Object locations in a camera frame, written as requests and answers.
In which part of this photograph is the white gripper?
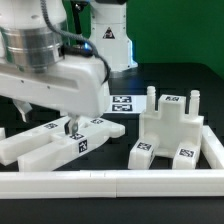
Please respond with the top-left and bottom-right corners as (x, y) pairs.
(0, 56), (110, 135)

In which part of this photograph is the white chair backrest frame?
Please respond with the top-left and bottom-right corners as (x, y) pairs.
(0, 117), (125, 172)

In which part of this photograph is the white chair seat part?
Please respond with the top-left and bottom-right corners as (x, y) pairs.
(139, 86), (204, 158)

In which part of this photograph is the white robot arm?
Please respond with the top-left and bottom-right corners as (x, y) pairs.
(0, 0), (137, 134)

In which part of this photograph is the white marker base sheet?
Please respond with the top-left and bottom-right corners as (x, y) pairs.
(107, 95), (146, 114)

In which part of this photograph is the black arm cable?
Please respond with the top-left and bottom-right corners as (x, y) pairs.
(39, 0), (112, 84)

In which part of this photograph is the white U-shaped fence frame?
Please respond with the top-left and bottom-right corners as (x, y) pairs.
(0, 125), (224, 200)

